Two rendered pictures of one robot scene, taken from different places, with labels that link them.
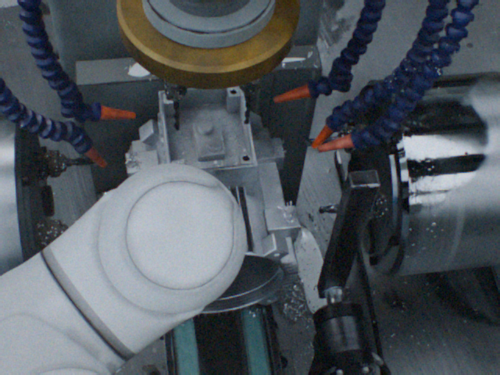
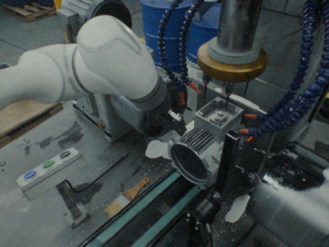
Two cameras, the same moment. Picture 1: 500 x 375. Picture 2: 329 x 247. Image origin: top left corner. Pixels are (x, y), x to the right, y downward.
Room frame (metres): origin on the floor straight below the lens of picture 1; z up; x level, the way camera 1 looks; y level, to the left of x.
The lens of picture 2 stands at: (0.14, -0.36, 1.63)
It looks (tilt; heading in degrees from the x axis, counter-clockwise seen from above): 42 degrees down; 56
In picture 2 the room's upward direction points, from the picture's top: straight up
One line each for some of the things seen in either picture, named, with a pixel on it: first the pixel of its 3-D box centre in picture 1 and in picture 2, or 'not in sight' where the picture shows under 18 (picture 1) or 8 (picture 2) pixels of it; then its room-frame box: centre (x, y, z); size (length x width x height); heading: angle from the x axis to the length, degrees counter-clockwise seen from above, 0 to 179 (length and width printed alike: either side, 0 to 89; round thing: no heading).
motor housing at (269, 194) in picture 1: (209, 214); (207, 146); (0.55, 0.04, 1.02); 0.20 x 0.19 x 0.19; 13
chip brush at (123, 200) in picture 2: not in sight; (128, 196); (0.28, 0.14, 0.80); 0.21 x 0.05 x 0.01; 16
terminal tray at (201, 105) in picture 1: (206, 144); (217, 120); (0.59, 0.04, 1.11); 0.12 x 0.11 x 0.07; 13
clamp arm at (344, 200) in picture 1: (344, 242); (224, 170); (0.46, -0.12, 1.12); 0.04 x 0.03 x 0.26; 12
